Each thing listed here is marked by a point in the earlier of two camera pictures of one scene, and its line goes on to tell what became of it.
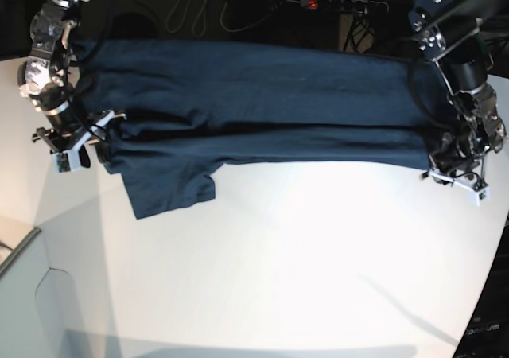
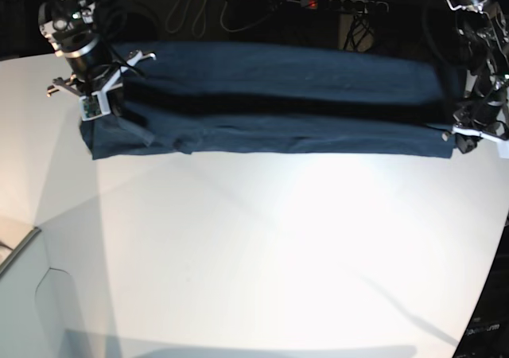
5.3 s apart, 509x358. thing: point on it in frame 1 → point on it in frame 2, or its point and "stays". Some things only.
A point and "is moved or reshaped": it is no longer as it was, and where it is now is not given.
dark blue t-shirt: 175,111 is moved or reshaped
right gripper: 451,163 → 481,115
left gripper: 79,138 → 101,85
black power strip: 343,4 stays
